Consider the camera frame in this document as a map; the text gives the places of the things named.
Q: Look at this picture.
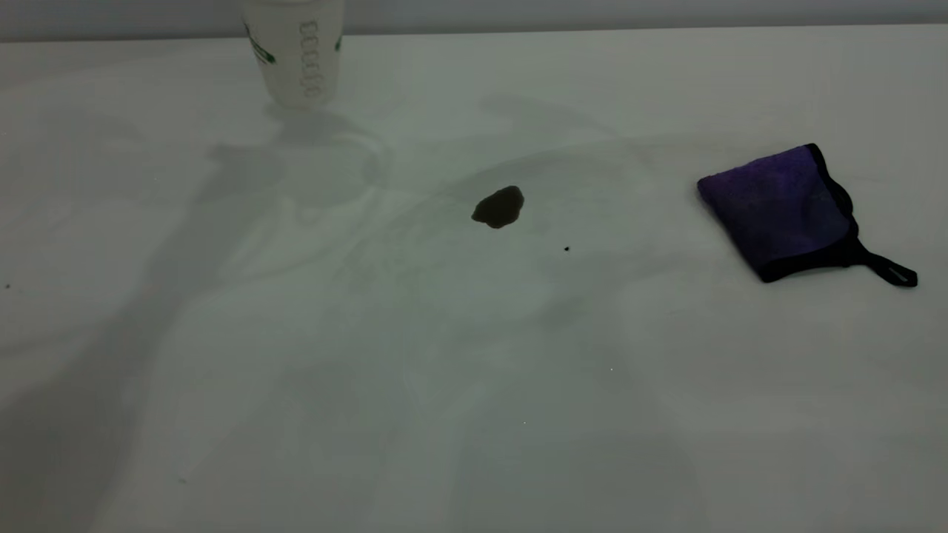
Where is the white paper coffee cup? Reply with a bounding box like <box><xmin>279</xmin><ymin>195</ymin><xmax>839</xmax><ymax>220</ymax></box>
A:
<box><xmin>240</xmin><ymin>0</ymin><xmax>346</xmax><ymax>110</ymax></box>

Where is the purple cloth with black trim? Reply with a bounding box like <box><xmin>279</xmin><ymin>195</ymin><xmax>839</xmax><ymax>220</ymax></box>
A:
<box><xmin>696</xmin><ymin>143</ymin><xmax>919</xmax><ymax>289</ymax></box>

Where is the dark brown liquid spill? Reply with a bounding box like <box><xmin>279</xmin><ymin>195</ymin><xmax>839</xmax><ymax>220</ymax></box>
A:
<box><xmin>471</xmin><ymin>186</ymin><xmax>526</xmax><ymax>230</ymax></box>

